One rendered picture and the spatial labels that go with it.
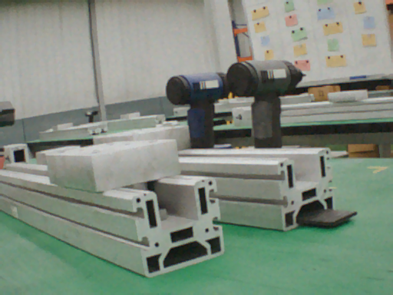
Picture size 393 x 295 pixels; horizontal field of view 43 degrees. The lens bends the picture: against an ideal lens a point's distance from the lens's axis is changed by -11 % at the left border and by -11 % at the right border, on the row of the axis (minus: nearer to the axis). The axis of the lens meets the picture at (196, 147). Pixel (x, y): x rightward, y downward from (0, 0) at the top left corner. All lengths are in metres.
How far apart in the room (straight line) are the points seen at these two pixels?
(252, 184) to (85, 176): 0.21
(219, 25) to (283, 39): 4.97
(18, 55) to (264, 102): 12.16
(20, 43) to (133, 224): 12.49
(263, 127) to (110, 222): 0.39
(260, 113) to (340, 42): 3.11
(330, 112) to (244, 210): 1.79
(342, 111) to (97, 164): 1.90
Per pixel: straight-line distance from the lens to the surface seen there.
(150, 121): 4.44
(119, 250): 0.58
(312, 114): 2.54
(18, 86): 12.81
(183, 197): 0.58
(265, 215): 0.67
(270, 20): 4.47
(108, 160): 0.59
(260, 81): 0.87
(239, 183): 0.69
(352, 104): 2.38
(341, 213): 0.66
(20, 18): 13.11
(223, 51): 9.24
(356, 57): 3.89
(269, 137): 0.89
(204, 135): 1.09
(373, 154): 4.87
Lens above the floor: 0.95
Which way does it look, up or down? 5 degrees down
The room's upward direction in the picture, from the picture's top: 8 degrees counter-clockwise
